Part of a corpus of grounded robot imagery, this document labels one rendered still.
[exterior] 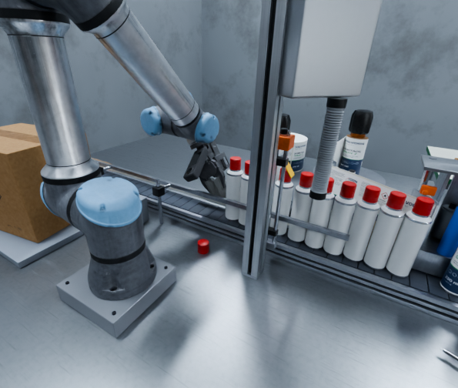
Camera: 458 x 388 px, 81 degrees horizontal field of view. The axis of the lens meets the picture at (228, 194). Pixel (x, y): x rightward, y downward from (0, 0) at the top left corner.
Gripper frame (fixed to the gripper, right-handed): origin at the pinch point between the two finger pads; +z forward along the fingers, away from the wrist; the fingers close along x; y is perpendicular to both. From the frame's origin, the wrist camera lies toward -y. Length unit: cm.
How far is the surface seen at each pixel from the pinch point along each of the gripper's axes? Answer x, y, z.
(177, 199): 19.3, 0.3, -4.8
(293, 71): -40.1, -17.5, -22.5
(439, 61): -85, 267, -4
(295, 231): -21.2, -2.0, 14.0
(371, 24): -52, -5, -25
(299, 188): -26.6, -1.2, 2.6
